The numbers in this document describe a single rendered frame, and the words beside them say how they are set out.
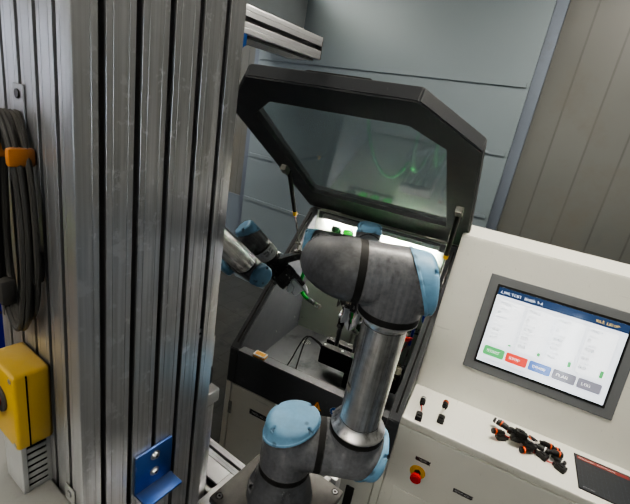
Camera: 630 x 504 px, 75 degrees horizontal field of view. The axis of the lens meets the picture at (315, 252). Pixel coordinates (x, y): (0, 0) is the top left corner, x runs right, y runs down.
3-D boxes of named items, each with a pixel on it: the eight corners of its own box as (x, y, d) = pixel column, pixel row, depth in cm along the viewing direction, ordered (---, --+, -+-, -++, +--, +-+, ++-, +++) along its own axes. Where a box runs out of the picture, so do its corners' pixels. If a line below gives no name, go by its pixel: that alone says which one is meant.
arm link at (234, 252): (180, 165, 96) (281, 269, 132) (160, 156, 104) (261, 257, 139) (146, 202, 94) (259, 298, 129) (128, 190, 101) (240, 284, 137)
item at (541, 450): (487, 442, 131) (493, 428, 129) (489, 422, 140) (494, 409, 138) (567, 476, 122) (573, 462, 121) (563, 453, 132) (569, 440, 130)
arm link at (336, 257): (286, 297, 68) (300, 259, 116) (351, 309, 68) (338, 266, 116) (298, 229, 66) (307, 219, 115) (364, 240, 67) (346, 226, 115)
